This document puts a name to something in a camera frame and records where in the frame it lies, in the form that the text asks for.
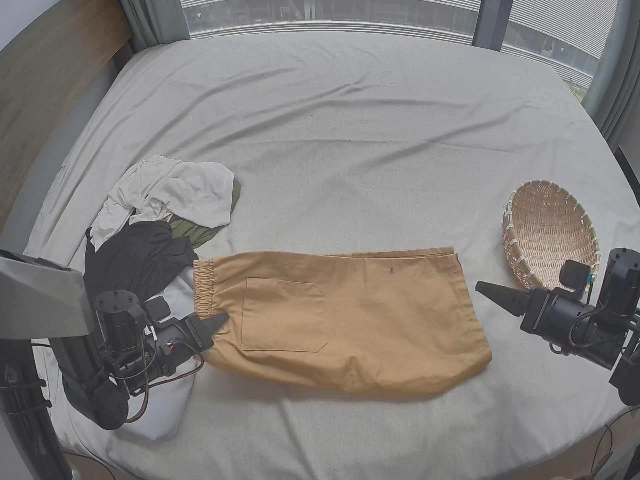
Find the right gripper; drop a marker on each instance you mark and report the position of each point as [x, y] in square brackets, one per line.
[555, 318]

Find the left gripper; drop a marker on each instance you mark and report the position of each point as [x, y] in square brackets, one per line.
[182, 343]

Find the tan shorts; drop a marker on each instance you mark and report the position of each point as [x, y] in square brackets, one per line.
[380, 318]

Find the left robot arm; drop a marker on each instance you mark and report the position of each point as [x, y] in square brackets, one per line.
[40, 298]

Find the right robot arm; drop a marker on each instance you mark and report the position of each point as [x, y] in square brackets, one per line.
[622, 288]

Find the round woven basket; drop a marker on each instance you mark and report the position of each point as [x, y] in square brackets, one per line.
[550, 233]

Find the green garment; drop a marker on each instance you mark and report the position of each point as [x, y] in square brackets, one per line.
[200, 233]

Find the pale grey garment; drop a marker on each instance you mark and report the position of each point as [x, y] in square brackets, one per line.
[170, 408]

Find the black garment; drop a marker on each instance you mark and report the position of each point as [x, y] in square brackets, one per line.
[135, 263]

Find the white garment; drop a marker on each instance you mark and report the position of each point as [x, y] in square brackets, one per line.
[195, 188]

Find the bed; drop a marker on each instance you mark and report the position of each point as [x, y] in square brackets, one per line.
[350, 143]

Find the blue-green curtain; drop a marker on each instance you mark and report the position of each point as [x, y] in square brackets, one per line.
[617, 58]
[145, 3]

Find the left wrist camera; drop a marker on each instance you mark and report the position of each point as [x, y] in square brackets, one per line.
[158, 308]

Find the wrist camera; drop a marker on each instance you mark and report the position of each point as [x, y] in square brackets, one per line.
[575, 277]
[158, 308]

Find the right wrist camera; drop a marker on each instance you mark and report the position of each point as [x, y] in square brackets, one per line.
[575, 277]

